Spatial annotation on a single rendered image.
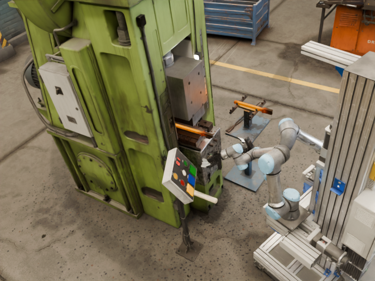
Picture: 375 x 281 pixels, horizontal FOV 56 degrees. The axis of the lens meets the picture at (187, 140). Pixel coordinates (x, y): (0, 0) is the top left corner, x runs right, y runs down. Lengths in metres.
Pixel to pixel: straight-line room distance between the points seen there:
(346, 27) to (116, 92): 4.11
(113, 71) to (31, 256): 2.19
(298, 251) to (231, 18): 4.78
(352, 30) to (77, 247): 4.84
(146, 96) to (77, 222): 1.98
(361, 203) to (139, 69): 1.65
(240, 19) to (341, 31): 1.69
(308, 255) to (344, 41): 4.12
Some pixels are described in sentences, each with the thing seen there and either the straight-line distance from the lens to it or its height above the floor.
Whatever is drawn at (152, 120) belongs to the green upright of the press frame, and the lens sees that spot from 2.68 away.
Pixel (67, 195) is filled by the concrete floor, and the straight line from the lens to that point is 4.40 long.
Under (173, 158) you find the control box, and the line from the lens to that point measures 2.65.
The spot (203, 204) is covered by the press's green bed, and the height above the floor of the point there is 0.14.
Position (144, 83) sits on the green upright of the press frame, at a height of 1.75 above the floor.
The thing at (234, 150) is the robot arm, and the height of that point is 1.25.
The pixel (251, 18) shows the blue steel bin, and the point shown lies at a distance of 6.49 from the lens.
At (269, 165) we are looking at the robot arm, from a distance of 2.23.
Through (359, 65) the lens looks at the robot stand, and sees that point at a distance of 2.03.
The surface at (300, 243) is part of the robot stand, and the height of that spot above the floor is 0.74.
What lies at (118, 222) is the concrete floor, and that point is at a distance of 3.91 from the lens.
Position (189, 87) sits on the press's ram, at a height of 1.55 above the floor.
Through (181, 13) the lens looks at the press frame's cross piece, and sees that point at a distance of 2.77.
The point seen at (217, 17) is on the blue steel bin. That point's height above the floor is 0.43.
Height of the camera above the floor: 3.03
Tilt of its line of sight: 41 degrees down
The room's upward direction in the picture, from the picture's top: 9 degrees counter-clockwise
